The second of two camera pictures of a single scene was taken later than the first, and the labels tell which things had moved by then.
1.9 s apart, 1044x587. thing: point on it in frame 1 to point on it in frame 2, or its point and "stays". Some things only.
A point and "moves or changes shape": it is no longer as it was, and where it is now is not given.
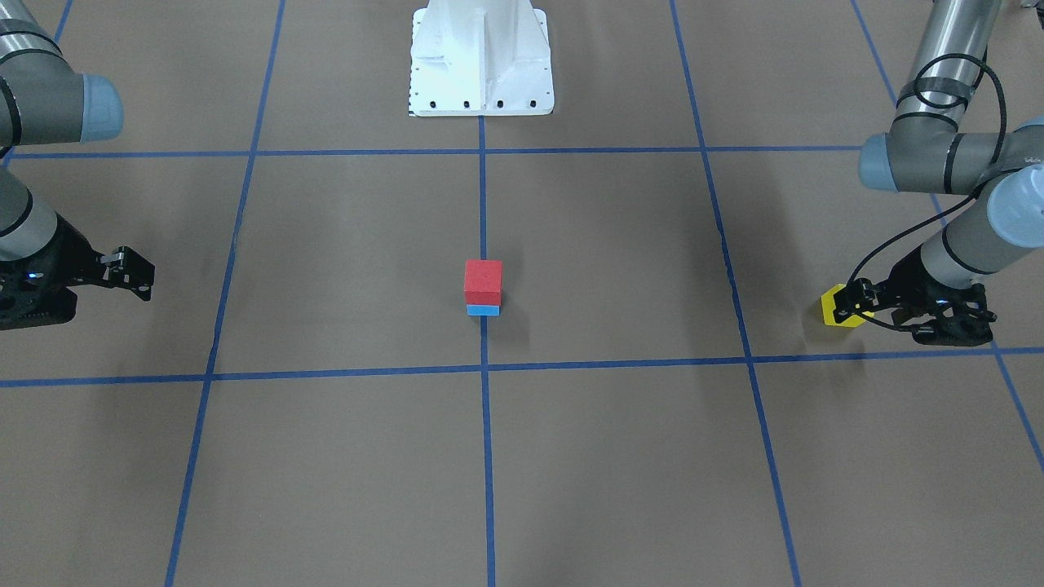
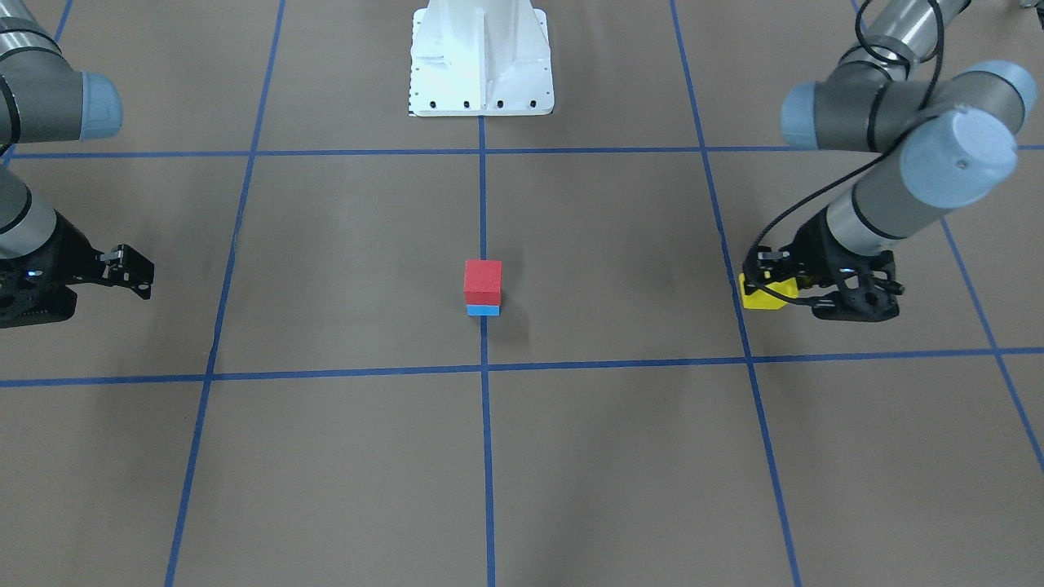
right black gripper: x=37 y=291 stays
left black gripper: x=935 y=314 to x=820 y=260
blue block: x=483 y=310 stays
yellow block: x=829 y=307 moves or changes shape
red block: x=483 y=283 stays
